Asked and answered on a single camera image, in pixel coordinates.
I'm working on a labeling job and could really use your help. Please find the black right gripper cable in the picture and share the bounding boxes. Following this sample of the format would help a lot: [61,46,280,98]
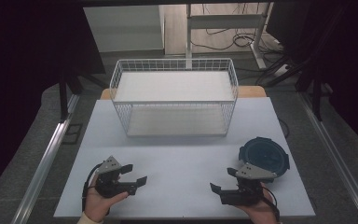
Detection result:
[260,186,282,222]

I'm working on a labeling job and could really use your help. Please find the black floor cables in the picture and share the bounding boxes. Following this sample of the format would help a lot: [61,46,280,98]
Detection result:
[189,3,292,86]

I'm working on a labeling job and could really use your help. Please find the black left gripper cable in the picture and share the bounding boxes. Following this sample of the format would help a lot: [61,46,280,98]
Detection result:
[81,162,104,213]

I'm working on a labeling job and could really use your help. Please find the aluminium rail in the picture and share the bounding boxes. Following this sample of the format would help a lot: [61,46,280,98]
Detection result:
[297,91,358,224]
[10,92,81,224]

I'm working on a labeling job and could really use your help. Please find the white desk frame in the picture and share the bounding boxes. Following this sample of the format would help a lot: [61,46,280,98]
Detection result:
[185,3,274,70]

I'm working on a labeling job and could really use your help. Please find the black curtain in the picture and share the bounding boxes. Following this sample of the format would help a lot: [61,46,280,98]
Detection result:
[0,0,107,202]
[266,0,358,143]

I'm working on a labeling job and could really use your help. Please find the white wire shelf rack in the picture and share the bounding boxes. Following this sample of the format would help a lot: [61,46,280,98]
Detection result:
[109,58,240,138]

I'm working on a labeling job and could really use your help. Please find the black metal stand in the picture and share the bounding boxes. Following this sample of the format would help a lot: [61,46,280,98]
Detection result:
[57,70,110,123]
[260,52,335,122]

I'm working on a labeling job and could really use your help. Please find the white power strip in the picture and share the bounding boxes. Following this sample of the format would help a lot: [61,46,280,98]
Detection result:
[273,63,294,77]

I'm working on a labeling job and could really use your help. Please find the white cabinet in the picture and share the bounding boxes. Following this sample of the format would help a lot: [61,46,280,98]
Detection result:
[83,4,166,53]

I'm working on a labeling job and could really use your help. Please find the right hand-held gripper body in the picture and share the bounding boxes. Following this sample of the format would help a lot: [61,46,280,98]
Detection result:
[219,162,278,207]

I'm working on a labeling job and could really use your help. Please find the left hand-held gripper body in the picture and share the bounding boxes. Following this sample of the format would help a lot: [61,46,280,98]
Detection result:
[93,155,138,200]

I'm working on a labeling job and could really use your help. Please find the person's right hand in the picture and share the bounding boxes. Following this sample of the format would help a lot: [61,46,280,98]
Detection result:
[235,182,280,224]

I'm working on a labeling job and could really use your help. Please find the thin black cable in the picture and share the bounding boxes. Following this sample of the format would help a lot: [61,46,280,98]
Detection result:
[278,117,291,140]

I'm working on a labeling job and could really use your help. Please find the dark blue round bowl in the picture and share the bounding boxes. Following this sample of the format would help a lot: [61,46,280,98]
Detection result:
[238,136,291,179]

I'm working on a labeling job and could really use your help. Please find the black square frame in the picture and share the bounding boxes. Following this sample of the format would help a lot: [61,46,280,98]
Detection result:
[62,122,84,146]

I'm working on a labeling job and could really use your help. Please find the wooden table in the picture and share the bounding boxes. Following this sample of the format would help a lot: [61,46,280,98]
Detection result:
[100,85,268,101]

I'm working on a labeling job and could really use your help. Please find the person's left hand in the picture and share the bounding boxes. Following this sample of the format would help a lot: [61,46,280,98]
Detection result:
[83,174,130,224]

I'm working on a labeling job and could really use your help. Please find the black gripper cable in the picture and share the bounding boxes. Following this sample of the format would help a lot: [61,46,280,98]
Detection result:
[81,162,104,213]
[260,186,282,222]

